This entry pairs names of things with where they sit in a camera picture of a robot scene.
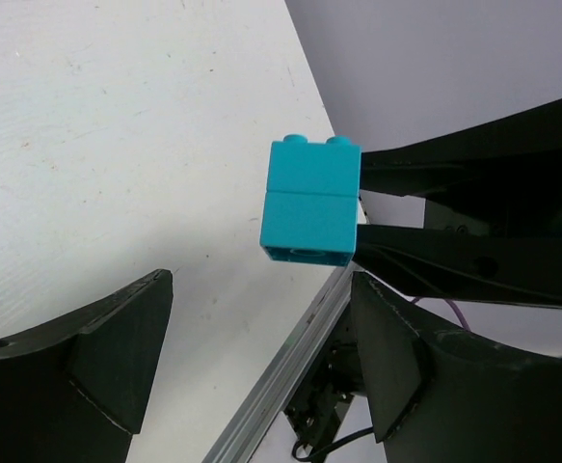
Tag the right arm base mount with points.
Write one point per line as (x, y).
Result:
(322, 399)

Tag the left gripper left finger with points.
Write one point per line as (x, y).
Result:
(76, 388)

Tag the cyan lego brick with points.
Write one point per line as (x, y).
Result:
(311, 206)

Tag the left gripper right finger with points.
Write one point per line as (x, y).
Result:
(439, 393)

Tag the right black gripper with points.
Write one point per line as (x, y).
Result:
(468, 265)

